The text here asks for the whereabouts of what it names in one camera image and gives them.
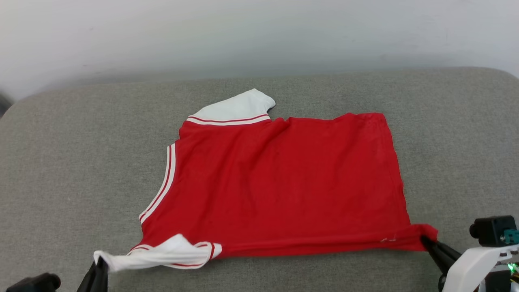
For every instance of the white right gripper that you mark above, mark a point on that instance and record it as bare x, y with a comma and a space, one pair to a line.
470, 267

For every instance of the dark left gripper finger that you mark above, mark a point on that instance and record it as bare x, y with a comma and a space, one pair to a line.
103, 278
88, 282

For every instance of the red and white garment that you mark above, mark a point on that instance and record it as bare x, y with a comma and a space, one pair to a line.
284, 182

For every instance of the grey fabric sofa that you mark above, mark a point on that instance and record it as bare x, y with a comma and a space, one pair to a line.
61, 162

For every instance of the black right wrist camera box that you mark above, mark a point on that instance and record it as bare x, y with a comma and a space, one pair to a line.
488, 231

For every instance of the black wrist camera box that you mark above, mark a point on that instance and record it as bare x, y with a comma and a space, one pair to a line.
36, 283
488, 231

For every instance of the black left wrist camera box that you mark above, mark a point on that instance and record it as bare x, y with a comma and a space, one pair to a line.
36, 283

